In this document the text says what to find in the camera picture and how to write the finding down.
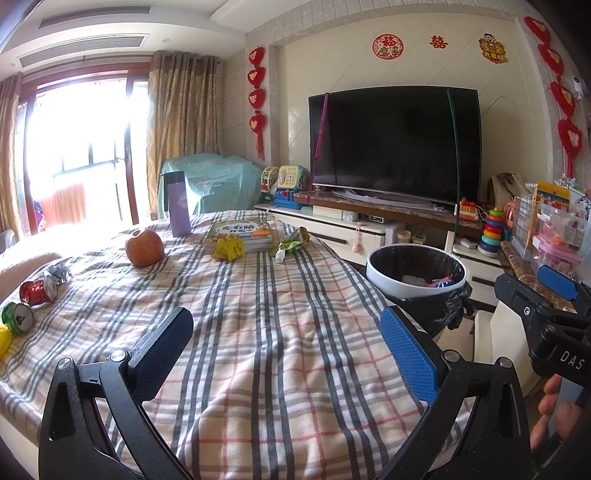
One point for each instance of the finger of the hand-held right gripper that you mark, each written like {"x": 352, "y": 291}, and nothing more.
{"x": 521, "y": 302}
{"x": 558, "y": 281}

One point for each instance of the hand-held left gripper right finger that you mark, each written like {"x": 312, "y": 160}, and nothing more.
{"x": 411, "y": 355}

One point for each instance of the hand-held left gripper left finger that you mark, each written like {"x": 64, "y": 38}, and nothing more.
{"x": 161, "y": 355}

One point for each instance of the white trash bin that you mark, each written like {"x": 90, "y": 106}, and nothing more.
{"x": 397, "y": 288}

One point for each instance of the person's right hand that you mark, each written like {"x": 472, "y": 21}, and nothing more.
{"x": 551, "y": 415}

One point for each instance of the brown marble side counter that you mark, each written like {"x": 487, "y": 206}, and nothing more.
{"x": 521, "y": 267}

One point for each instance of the clear storage box pink contents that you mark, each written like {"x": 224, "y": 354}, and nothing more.
{"x": 556, "y": 240}

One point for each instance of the clear plastic drawer organiser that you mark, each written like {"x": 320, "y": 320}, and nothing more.
{"x": 521, "y": 221}

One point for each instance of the pink plastic toy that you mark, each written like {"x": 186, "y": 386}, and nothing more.
{"x": 508, "y": 214}

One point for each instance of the yellow printed box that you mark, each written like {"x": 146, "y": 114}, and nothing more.
{"x": 551, "y": 194}

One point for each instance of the red toy telephone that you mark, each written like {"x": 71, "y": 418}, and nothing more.
{"x": 468, "y": 210}

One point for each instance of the red apple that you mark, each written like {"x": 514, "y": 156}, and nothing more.
{"x": 144, "y": 249}

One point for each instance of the beige bag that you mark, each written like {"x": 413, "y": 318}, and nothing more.
{"x": 505, "y": 184}

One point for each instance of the small yellow keypad toy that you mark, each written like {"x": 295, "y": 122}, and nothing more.
{"x": 419, "y": 238}

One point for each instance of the cream round container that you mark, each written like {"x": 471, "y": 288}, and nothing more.
{"x": 404, "y": 236}

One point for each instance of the yellow crumpled wrapper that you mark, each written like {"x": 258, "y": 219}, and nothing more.
{"x": 229, "y": 247}

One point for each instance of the pink hanging toy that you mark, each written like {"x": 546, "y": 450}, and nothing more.
{"x": 356, "y": 237}

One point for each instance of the crushed silver can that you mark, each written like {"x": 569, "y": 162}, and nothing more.
{"x": 60, "y": 273}

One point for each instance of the red drink can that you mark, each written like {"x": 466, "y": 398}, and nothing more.
{"x": 39, "y": 291}

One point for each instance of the black set-top box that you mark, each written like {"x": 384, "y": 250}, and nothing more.
{"x": 369, "y": 217}

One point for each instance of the white television cabinet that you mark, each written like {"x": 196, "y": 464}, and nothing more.
{"x": 332, "y": 230}

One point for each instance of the children's picture book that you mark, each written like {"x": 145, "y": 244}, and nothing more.
{"x": 240, "y": 230}

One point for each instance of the green drink can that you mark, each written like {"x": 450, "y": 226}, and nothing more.
{"x": 18, "y": 316}

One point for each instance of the purple tumbler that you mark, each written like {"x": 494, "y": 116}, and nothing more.
{"x": 179, "y": 207}

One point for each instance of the yellow foam fruit net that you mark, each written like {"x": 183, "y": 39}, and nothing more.
{"x": 3, "y": 339}

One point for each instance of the green crumpled wrapper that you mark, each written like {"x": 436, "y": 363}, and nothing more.
{"x": 291, "y": 244}

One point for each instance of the cream sofa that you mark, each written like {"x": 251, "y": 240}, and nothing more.
{"x": 23, "y": 267}

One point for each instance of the green thin rod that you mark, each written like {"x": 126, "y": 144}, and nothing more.
{"x": 456, "y": 147}

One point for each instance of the orange hanging cloth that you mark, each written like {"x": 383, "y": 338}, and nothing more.
{"x": 69, "y": 201}

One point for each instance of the teal covered furniture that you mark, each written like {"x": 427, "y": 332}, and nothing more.
{"x": 212, "y": 180}

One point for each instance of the red heart hanging ornament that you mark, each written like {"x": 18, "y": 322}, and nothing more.
{"x": 561, "y": 97}
{"x": 257, "y": 92}

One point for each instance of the black flat television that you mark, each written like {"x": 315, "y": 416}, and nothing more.
{"x": 392, "y": 143}

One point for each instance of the yellow green activity toy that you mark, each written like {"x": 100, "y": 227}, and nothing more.
{"x": 269, "y": 177}

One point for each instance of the toy cash register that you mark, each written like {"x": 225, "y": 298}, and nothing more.
{"x": 291, "y": 182}

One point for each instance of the brown framed balcony door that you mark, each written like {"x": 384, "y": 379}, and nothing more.
{"x": 132, "y": 138}

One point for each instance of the pink thin rod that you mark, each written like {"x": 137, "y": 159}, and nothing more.
{"x": 321, "y": 134}

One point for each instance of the beige curtain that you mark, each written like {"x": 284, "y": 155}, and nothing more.
{"x": 180, "y": 106}
{"x": 9, "y": 152}

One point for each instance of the small red papercut sticker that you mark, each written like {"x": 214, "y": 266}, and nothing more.
{"x": 438, "y": 42}

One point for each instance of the ceiling air vent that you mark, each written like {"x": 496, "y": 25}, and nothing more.
{"x": 81, "y": 48}

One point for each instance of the white wall camera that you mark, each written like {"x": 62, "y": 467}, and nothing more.
{"x": 577, "y": 85}

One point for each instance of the cartoon figure wall sticker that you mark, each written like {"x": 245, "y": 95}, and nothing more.
{"x": 492, "y": 48}

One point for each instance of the round red wall sticker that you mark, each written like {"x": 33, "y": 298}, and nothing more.
{"x": 388, "y": 46}

